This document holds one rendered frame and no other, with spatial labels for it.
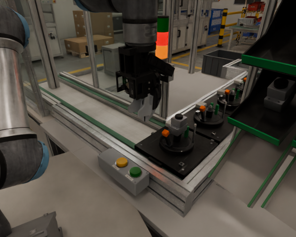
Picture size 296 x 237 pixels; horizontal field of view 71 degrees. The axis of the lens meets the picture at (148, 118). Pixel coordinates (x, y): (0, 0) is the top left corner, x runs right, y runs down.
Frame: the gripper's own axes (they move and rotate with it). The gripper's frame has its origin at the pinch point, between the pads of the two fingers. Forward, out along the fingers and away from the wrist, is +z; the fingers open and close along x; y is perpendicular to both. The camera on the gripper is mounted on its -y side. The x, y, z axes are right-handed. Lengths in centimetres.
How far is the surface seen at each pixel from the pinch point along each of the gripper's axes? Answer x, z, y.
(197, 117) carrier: -5.7, 20.0, -40.5
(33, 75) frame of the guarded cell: -84, 8, 1
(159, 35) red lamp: -20.6, -16.3, -28.7
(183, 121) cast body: 0.0, 9.9, -19.0
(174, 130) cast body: -1.5, 13.4, -16.2
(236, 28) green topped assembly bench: -180, 38, -507
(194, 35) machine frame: -64, -1, -126
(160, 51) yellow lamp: -19.9, -9.9, -29.0
